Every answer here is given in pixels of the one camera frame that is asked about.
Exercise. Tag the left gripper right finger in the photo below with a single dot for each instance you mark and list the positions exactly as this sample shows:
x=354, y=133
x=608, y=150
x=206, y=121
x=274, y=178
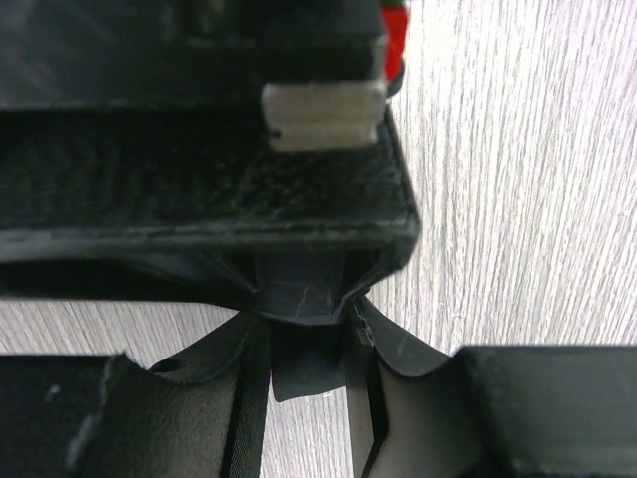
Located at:
x=550, y=411

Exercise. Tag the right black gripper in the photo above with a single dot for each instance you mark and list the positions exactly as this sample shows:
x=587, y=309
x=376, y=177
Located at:
x=200, y=203

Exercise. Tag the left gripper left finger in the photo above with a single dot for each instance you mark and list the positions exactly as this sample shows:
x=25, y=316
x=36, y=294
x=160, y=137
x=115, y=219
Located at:
x=51, y=408

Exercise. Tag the black tie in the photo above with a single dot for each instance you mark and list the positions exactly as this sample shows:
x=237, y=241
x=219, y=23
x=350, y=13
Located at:
x=202, y=412

